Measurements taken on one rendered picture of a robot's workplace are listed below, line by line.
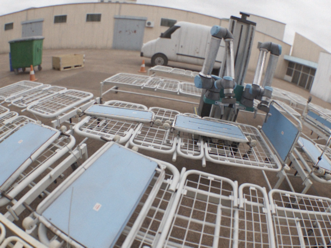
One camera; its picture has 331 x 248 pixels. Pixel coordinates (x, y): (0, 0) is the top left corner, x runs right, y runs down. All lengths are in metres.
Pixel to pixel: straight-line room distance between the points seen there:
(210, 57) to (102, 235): 1.79
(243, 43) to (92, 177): 2.16
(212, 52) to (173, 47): 6.75
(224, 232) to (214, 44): 1.78
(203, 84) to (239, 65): 0.64
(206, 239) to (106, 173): 0.94
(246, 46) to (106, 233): 2.29
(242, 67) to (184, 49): 6.47
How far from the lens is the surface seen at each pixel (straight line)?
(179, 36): 8.64
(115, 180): 0.99
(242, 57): 2.38
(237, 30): 2.36
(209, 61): 1.94
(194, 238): 1.49
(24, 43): 7.38
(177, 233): 1.48
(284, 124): 1.85
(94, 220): 0.85
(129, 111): 1.90
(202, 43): 8.77
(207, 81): 1.99
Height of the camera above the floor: 1.28
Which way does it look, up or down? 26 degrees down
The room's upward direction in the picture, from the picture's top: 9 degrees clockwise
